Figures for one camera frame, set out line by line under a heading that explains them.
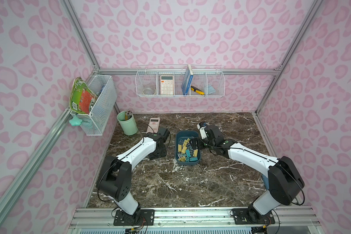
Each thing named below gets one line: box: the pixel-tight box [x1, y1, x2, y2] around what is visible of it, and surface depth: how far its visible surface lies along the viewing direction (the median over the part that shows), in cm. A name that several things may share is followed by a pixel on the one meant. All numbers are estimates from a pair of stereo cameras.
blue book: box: [181, 64, 194, 96], surface depth 88 cm
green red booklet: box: [69, 76, 98, 115], surface depth 74 cm
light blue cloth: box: [203, 84, 216, 96], surface depth 102 cm
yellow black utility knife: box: [190, 85, 206, 96], surface depth 98 cm
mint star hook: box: [68, 114, 83, 127], surface depth 64 cm
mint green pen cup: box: [117, 110, 138, 136], surface depth 103 cm
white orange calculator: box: [160, 75, 174, 96], surface depth 96 cm
